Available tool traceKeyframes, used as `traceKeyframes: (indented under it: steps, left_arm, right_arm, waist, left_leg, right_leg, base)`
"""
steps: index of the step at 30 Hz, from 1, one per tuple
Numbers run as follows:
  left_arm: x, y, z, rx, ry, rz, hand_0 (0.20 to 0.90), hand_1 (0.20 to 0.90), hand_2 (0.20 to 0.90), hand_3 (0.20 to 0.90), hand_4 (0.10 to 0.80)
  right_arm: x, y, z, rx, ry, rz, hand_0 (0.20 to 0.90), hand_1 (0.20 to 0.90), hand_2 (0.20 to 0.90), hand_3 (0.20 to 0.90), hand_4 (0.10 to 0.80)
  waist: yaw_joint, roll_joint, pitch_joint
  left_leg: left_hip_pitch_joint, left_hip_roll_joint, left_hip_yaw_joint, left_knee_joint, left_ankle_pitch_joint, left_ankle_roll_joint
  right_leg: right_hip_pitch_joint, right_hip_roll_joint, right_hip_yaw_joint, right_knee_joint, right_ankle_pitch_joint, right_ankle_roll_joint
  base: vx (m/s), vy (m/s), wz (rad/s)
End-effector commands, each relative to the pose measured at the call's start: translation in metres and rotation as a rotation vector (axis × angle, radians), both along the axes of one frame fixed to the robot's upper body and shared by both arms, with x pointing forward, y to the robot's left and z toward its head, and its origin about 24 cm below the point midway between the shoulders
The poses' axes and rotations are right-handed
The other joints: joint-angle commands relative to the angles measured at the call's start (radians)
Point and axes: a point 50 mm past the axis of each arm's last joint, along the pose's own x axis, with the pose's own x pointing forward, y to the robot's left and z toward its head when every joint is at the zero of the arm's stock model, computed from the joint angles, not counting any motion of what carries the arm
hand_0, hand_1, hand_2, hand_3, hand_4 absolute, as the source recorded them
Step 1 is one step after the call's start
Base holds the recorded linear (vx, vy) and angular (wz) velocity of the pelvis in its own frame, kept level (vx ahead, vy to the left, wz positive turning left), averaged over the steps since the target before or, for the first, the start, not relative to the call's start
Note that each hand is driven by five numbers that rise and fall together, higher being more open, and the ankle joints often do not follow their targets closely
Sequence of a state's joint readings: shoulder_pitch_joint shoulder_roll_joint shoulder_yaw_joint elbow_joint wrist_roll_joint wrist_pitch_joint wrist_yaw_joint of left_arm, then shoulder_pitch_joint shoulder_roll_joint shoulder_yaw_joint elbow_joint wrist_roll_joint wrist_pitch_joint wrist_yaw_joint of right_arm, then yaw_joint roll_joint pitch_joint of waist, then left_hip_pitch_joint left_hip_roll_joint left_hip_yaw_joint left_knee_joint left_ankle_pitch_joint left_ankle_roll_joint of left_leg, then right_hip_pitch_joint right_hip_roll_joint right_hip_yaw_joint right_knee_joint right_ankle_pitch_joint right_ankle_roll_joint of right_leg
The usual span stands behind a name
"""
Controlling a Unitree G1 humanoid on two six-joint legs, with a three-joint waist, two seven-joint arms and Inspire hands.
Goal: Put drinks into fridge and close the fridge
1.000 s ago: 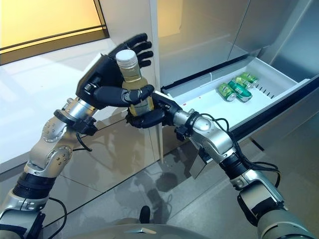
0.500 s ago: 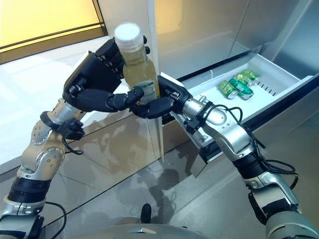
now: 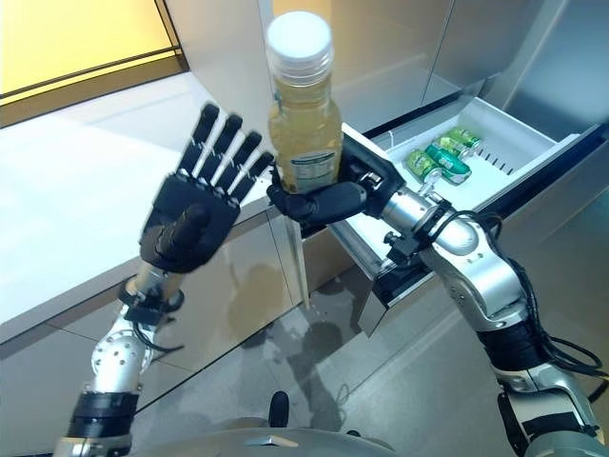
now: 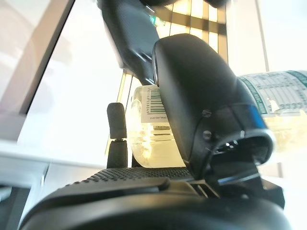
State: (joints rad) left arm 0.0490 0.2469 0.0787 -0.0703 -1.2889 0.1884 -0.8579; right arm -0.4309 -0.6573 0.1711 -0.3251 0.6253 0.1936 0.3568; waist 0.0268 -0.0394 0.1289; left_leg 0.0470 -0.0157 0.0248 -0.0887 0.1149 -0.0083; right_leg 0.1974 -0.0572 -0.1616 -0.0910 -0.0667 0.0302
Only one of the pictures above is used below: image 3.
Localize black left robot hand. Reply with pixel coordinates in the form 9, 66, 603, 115
137, 103, 276, 275

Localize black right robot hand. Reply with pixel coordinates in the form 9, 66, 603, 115
265, 130, 405, 225

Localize tea bottle with white cap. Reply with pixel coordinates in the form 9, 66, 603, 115
265, 11, 344, 195

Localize fridge drawer with white bin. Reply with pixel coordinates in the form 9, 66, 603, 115
299, 94, 603, 339

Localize stainless steel fridge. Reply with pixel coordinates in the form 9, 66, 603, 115
256, 0, 605, 339

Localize light green drink can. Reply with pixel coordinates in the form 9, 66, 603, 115
437, 135, 470, 158
446, 127, 482, 149
403, 148, 443, 185

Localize dark green drink can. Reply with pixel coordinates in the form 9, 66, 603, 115
422, 144, 472, 185

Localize white counter cabinet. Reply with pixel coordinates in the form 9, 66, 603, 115
0, 70, 305, 425

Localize tall white side panel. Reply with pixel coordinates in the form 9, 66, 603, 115
164, 0, 313, 310

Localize robot left leg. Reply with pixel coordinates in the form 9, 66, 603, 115
268, 389, 291, 429

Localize yellow lit window panel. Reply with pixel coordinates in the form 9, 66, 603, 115
0, 0, 194, 129

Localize grey robot torso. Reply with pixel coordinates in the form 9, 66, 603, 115
208, 418, 396, 457

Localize tall grey cabinet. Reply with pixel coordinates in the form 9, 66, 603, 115
499, 0, 609, 125

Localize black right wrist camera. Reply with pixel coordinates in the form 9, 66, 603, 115
383, 230, 427, 263

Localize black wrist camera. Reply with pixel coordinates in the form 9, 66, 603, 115
118, 285, 185, 325
383, 230, 427, 263

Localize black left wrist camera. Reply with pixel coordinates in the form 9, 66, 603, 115
118, 285, 185, 325

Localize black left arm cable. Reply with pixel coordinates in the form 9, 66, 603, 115
137, 323, 185, 356

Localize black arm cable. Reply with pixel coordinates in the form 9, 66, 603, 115
475, 211, 609, 401
137, 323, 185, 356

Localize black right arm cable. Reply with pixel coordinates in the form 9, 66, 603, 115
475, 211, 609, 401

